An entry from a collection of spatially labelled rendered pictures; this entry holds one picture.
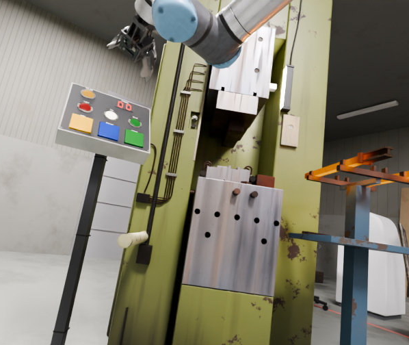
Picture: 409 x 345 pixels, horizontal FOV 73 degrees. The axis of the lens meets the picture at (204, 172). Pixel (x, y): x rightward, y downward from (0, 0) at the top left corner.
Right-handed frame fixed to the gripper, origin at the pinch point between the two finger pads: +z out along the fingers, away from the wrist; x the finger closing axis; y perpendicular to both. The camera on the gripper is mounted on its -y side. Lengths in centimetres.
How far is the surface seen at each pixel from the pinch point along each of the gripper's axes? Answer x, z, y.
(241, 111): 42, 12, -44
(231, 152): 60, 53, -64
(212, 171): 49, 27, -16
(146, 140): 18.3, 27.7, -4.2
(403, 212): 504, 179, -447
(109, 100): -4.4, 31.5, -10.5
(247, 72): 32, 5, -61
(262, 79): 40, 2, -62
